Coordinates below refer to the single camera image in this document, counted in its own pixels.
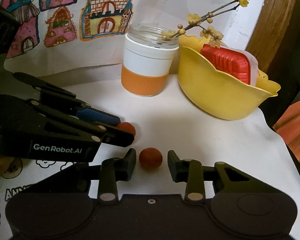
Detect small red tomato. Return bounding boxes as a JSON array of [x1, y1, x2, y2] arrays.
[[116, 122, 136, 136], [139, 147, 163, 170]]

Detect white printed table cloth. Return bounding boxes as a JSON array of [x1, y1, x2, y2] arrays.
[[0, 75, 300, 239]]

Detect houses drawing paper sheet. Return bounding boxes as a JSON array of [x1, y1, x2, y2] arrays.
[[0, 0, 264, 76]]

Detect girl orange dress painting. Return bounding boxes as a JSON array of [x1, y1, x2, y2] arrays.
[[274, 100, 300, 163]]

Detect white orange glass jar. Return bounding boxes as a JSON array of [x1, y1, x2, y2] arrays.
[[121, 23, 179, 96]]

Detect yellow plastic bowl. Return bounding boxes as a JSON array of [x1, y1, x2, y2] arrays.
[[178, 35, 281, 120]]

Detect red ridged plastic tray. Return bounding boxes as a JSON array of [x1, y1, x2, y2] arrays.
[[200, 44, 259, 86]]

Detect yellow flower twig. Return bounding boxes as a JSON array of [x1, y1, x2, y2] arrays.
[[159, 0, 249, 48]]

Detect brown wooden frame post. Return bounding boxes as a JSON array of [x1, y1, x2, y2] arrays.
[[246, 0, 296, 72]]

